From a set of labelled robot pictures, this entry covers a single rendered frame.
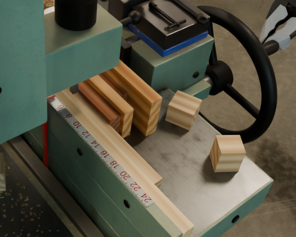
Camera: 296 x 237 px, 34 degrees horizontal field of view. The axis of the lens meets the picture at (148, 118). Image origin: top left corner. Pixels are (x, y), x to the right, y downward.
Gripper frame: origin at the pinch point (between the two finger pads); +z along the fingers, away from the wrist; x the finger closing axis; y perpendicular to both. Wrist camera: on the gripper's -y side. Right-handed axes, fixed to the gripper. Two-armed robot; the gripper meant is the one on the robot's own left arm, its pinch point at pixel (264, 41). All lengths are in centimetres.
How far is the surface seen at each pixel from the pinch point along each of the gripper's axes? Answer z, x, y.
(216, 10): 3.7, 7.6, -7.5
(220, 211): 29.2, -21.1, -17.9
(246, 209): 26.1, -22.2, -12.5
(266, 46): 1.8, -2.3, -3.0
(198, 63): 14.0, 0.9, -10.3
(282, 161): -8, 5, 110
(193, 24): 11.7, 2.4, -18.3
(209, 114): -2, 40, 107
